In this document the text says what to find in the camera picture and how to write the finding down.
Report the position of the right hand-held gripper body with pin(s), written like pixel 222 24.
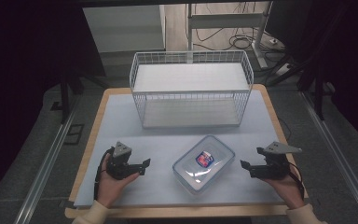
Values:
pixel 273 168

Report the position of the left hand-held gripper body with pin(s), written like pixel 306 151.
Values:
pixel 119 165

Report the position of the person's left hand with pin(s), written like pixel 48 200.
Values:
pixel 110 188

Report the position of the person's right hand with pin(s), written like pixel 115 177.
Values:
pixel 289 189

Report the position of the white table mat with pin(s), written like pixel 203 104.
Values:
pixel 155 149

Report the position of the clear plastic lidded container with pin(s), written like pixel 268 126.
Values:
pixel 203 169

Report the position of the black floor plate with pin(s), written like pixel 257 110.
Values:
pixel 74 134

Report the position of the black tripod stand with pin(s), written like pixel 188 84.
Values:
pixel 318 93

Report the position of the white power strip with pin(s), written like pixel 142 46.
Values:
pixel 282 70

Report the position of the black stand leg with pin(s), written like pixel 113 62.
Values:
pixel 64 99

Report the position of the white cabinet panel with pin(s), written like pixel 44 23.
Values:
pixel 124 28

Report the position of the metal floor rail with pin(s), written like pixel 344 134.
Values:
pixel 43 174
pixel 338 152

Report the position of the white metal stand frame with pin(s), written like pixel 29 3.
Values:
pixel 227 20

